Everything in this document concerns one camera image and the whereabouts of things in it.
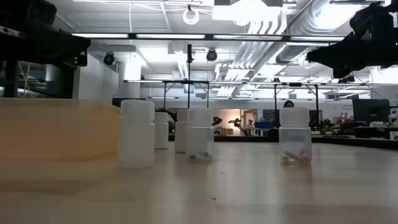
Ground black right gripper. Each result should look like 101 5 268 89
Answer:
306 30 398 79

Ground black overhead frame crossbar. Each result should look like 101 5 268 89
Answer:
70 32 346 44

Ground blue plastic bin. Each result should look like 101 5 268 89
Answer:
254 121 275 130

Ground tan plastic basket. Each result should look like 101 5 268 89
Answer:
0 97 121 162

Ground small opaque white pill bottle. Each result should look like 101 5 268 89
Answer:
154 111 170 151
174 109 189 154

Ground black ceiling spotlight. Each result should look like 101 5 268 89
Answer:
338 74 356 85

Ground yellow cable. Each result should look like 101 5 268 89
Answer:
17 61 33 98

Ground black computer monitor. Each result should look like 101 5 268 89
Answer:
352 98 391 124

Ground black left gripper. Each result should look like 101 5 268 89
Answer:
0 18 92 68

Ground black metal frame stand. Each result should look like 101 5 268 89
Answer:
272 82 320 129
162 80 210 110

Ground black vertical camera pole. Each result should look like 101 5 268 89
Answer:
186 43 193 110

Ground large opaque white pill bottle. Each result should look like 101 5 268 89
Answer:
119 99 156 169

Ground silver ceiling air duct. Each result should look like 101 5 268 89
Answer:
275 0 358 65

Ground clear pill bottle, blue pills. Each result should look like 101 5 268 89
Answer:
186 107 215 163

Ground clear pill bottle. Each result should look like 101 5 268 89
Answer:
186 107 215 163
278 107 313 166

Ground white coiled cable loop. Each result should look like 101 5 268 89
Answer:
182 6 200 26

